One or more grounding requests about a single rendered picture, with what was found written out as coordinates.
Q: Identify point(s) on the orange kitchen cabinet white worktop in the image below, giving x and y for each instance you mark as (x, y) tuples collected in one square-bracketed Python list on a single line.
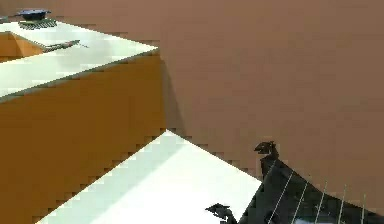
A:
[(76, 126)]

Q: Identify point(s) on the black white-lined block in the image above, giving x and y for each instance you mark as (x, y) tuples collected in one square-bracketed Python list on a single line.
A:
[(293, 203)]

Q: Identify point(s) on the dark green stove burner grate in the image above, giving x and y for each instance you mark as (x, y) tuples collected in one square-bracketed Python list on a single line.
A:
[(37, 24)]

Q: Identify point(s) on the white counter top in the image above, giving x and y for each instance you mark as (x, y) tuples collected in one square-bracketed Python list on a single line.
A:
[(166, 186)]

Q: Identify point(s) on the grey sink faucet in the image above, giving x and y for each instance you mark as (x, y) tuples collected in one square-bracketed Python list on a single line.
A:
[(60, 45)]

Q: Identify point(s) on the dark blue pan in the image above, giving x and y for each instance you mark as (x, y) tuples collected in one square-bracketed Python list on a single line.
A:
[(32, 14)]

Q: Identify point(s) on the orange sink basin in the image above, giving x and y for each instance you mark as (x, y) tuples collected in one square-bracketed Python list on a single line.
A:
[(15, 46)]

